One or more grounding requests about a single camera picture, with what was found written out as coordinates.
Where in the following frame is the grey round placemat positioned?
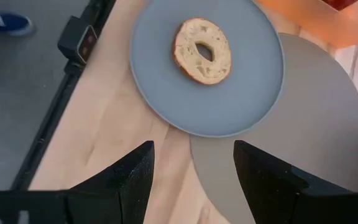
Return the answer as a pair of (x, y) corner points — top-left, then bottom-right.
(190, 32), (358, 224)

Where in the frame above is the person's foot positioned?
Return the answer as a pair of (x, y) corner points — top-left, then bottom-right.
(0, 4), (34, 37)

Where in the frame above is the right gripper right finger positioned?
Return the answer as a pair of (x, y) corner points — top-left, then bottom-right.
(233, 139), (310, 224)

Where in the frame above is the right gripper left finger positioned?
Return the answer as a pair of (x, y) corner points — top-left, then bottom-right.
(67, 140), (155, 224)

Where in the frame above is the orange cutting board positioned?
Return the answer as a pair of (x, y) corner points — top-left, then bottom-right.
(255, 0), (358, 49)

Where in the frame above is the toasted bagel half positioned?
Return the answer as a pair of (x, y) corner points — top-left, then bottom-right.
(172, 17), (232, 86)

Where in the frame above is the grey-blue round plate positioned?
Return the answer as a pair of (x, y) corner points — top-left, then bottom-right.
(129, 0), (285, 138)

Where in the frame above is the red apple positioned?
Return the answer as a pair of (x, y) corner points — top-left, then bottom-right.
(321, 0), (358, 11)

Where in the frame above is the black aluminium table frame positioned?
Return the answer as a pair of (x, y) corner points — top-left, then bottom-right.
(10, 0), (117, 191)

